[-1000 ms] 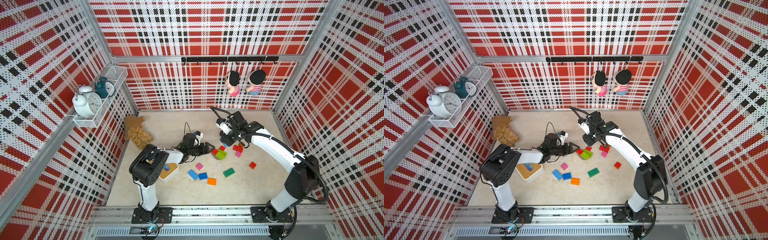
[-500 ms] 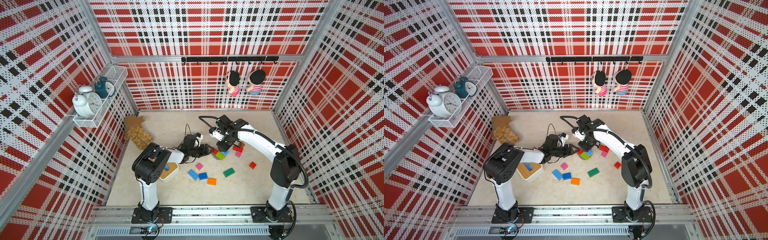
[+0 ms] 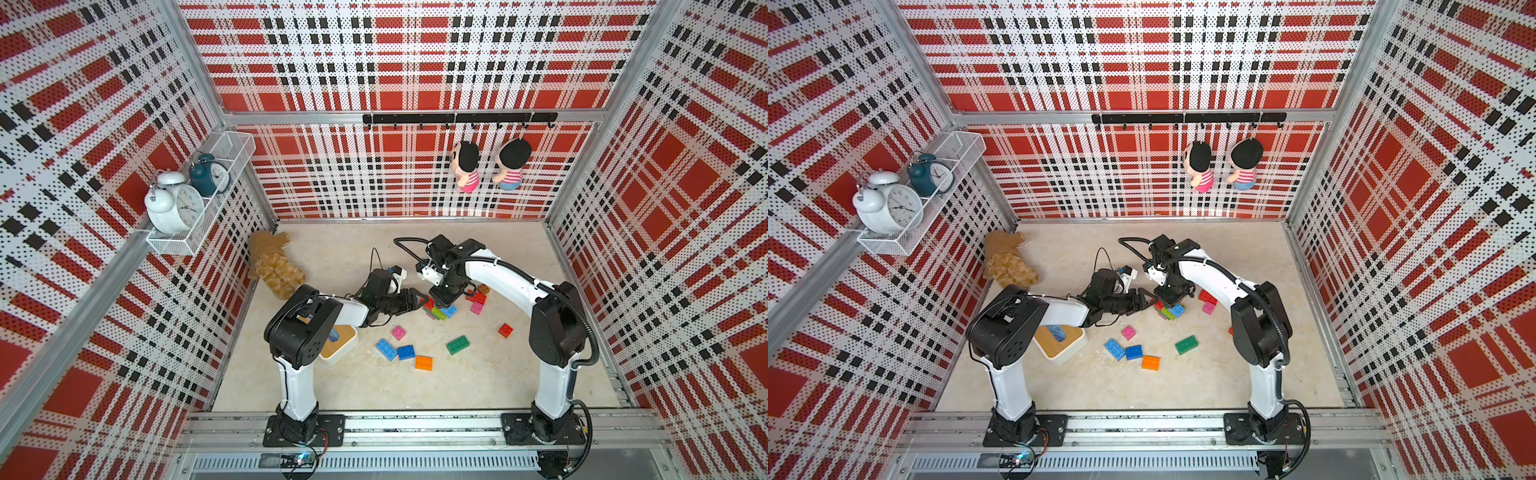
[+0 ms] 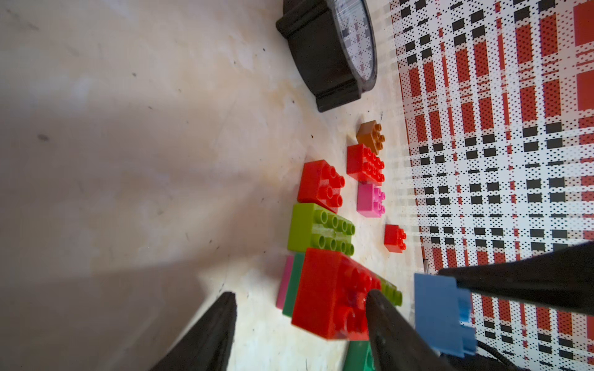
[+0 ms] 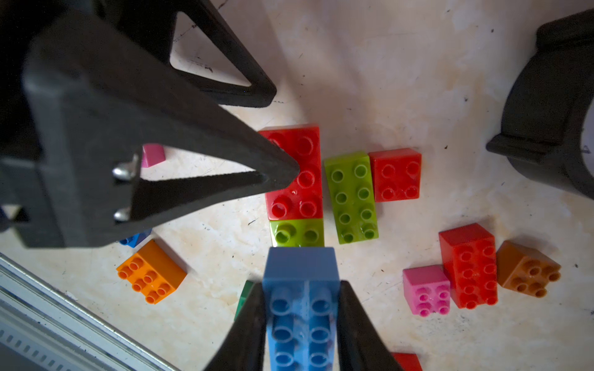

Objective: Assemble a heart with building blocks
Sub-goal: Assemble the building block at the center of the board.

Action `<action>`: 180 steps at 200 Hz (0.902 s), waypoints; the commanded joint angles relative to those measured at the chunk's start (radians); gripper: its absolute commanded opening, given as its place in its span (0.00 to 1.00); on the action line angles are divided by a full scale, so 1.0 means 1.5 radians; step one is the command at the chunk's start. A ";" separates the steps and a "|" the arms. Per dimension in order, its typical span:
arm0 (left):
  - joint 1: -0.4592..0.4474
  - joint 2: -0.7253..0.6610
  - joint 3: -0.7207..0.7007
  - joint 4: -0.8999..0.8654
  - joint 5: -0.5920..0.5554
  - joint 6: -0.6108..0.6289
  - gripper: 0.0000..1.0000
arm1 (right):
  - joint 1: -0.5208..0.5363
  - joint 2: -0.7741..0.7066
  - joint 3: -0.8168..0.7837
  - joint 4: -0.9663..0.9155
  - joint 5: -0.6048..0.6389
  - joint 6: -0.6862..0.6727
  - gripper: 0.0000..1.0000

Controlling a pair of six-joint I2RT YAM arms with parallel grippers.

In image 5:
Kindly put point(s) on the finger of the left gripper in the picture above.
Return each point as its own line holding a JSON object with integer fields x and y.
{"x": 79, "y": 100}
{"x": 193, "y": 38}

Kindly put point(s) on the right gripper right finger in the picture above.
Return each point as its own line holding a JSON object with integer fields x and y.
{"x": 359, "y": 345}

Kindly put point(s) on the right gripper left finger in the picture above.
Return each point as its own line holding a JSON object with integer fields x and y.
{"x": 244, "y": 346}

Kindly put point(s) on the light blue block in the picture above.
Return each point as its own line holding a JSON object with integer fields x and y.
{"x": 136, "y": 239}
{"x": 301, "y": 287}

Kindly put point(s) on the pink block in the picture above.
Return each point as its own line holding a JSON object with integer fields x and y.
{"x": 427, "y": 290}
{"x": 152, "y": 154}

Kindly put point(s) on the lime block small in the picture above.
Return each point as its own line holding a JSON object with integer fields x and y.
{"x": 297, "y": 233}

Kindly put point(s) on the red long block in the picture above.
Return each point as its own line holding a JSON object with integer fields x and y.
{"x": 303, "y": 198}

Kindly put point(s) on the lime long block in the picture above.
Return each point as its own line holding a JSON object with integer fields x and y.
{"x": 351, "y": 193}

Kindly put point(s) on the small red block back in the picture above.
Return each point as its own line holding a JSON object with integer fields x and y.
{"x": 396, "y": 174}

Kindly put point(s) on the small red block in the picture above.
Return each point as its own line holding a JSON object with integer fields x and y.
{"x": 396, "y": 174}
{"x": 407, "y": 361}

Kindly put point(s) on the small red block right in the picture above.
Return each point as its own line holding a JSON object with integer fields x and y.
{"x": 407, "y": 361}

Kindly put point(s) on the green block front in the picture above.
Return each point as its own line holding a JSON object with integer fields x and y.
{"x": 244, "y": 296}

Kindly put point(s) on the orange block front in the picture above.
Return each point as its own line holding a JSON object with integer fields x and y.
{"x": 152, "y": 272}

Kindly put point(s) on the red block front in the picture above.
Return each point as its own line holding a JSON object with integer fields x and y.
{"x": 470, "y": 263}

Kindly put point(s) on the brown orange block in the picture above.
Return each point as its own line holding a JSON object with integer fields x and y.
{"x": 525, "y": 270}

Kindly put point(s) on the black round table clock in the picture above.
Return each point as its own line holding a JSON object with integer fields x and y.
{"x": 547, "y": 121}

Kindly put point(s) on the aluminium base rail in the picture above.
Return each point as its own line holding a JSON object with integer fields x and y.
{"x": 42, "y": 328}

